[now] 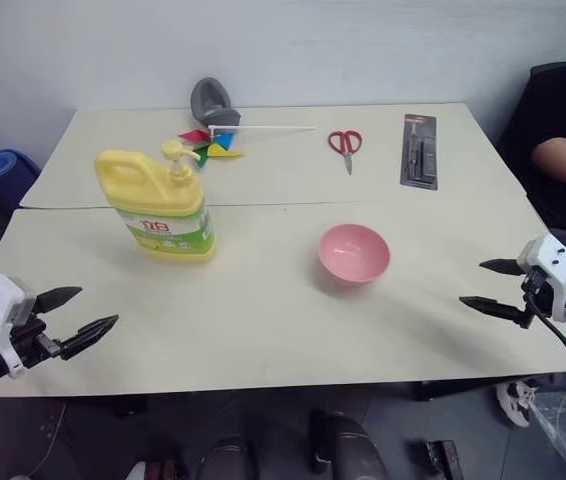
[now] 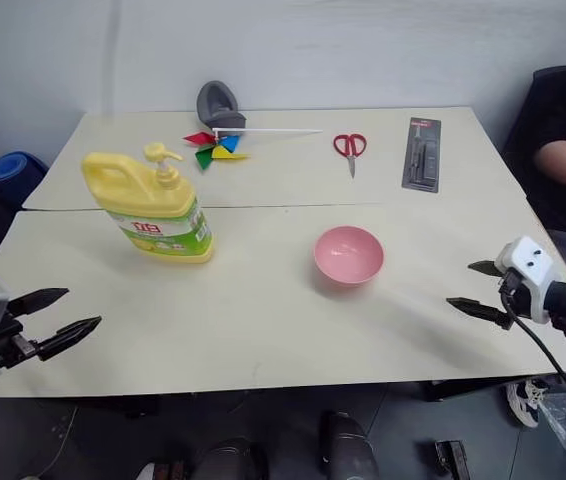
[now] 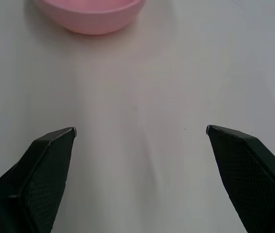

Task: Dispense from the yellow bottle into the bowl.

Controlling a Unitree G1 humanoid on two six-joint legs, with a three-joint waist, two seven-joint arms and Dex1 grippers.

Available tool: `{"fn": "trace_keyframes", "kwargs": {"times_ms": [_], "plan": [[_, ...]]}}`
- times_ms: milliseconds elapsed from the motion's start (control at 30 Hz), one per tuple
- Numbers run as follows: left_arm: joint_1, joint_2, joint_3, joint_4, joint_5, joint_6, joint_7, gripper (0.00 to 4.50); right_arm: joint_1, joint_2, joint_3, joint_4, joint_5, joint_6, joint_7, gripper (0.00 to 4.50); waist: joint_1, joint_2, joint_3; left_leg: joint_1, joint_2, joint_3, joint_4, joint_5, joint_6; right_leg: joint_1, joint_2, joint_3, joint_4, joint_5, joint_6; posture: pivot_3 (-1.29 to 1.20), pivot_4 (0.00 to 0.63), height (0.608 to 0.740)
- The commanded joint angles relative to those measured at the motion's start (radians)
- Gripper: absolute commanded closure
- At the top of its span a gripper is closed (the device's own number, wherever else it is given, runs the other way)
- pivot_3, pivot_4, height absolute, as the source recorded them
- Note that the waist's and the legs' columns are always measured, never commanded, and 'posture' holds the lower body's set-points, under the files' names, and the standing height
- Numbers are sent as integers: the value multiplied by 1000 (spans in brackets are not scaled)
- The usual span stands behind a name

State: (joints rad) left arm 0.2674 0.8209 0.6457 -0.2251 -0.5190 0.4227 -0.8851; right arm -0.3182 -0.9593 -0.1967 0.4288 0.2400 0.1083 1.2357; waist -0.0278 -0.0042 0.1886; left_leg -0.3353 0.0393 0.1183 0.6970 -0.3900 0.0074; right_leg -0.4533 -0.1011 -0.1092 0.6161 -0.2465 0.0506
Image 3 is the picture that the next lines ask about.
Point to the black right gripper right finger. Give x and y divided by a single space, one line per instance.
251 179

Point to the pink bowl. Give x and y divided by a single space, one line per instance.
91 17

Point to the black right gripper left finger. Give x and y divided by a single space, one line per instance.
38 179

